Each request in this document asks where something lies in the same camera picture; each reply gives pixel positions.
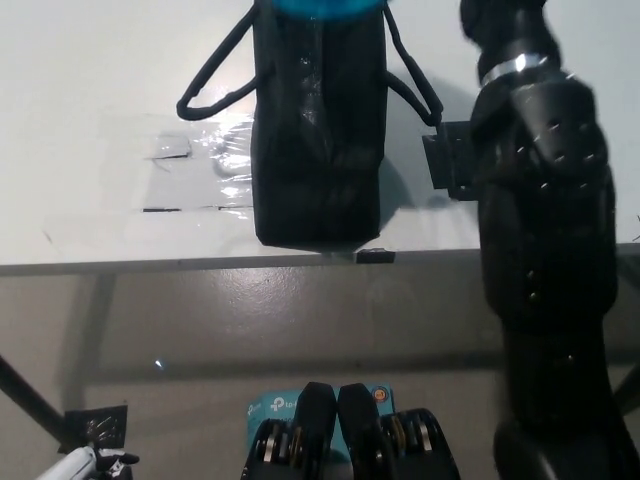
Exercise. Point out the clear plastic tape sheet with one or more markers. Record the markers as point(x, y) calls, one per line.
point(125, 185)

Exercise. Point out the black floor tape patch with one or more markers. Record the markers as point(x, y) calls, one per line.
point(95, 425)

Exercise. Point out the small black tape strip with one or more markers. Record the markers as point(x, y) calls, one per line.
point(375, 256)

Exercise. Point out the blue plate stack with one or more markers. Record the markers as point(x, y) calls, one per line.
point(325, 7)

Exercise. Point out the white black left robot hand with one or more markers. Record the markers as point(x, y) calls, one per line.
point(115, 462)

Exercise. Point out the grey tape patch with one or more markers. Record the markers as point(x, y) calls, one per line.
point(170, 147)

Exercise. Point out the teal tp-link box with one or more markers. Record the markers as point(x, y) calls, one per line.
point(270, 406)

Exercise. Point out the black robot torso blocks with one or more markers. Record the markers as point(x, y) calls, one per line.
point(360, 430)

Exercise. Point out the large black tape square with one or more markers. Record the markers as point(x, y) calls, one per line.
point(450, 155)

